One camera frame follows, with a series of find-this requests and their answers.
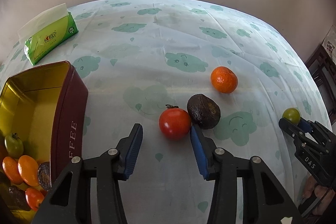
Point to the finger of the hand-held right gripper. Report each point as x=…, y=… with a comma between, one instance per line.
x=294, y=132
x=305, y=124

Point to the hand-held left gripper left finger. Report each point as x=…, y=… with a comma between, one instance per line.
x=134, y=150

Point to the small green tomato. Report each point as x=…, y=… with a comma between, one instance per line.
x=12, y=145

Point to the oval orange kumquat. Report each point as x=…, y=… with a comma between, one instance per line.
x=28, y=170
x=11, y=170

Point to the orange mandarin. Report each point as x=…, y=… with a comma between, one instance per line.
x=224, y=79

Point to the green tissue pack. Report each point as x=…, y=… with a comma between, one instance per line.
x=50, y=37

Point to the person's right hand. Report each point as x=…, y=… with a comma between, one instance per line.
x=319, y=193

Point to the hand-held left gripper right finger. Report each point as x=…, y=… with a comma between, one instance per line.
x=198, y=153

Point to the dark brown avocado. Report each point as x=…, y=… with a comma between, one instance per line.
x=17, y=197
x=204, y=111
x=44, y=175

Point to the cloud print tablecloth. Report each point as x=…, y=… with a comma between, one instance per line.
x=157, y=43

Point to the dark wooden chair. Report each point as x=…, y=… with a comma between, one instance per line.
x=323, y=74

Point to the wall poster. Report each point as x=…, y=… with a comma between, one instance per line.
x=330, y=43

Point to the small red tomato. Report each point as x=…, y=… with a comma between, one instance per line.
x=34, y=199

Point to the red tin box gold interior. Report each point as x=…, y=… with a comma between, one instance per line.
x=71, y=108

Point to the large red tomato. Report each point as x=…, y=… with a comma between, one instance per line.
x=174, y=124

